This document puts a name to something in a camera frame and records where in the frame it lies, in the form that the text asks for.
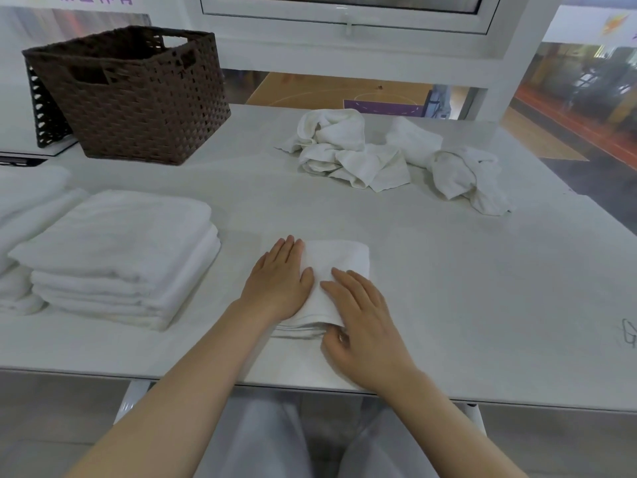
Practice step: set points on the white ledge panel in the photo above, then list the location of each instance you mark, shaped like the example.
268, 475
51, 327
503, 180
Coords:
35, 153

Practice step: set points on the person's right thumb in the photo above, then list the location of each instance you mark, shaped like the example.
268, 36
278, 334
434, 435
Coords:
332, 343

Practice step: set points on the crumpled white towel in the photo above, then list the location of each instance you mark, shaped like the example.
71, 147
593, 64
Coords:
366, 166
470, 179
413, 140
328, 128

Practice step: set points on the stack of folded white towels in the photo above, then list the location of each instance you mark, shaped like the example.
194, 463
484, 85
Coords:
25, 214
124, 248

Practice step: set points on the person's left forearm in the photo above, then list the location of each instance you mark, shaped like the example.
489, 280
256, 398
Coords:
189, 393

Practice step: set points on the white window frame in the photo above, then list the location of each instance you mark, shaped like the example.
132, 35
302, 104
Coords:
428, 39

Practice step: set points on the person's left thumb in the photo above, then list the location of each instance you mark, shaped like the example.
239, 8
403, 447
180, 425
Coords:
307, 282

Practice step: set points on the person's left middle finger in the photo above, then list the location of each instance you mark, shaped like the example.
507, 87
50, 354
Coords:
288, 251

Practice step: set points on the black perforated plastic basket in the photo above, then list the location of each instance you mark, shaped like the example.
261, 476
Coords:
46, 119

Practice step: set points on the person's white trousers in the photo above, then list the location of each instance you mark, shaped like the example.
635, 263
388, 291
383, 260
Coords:
259, 438

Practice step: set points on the small white towel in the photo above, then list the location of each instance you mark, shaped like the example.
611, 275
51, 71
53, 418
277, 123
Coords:
338, 263

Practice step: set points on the brown woven basket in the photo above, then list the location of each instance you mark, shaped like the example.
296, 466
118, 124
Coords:
149, 104

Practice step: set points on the white table leg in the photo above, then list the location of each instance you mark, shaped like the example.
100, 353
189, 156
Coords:
475, 418
130, 400

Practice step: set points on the person's right middle finger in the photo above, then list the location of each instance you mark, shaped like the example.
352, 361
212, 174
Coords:
347, 284

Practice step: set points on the person's right hand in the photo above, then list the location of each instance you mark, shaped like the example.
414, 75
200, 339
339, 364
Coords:
371, 333

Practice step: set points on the person's right forearm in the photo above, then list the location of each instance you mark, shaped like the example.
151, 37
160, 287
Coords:
443, 423

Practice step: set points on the person's left hand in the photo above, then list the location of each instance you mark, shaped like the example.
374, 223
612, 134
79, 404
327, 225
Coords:
276, 288

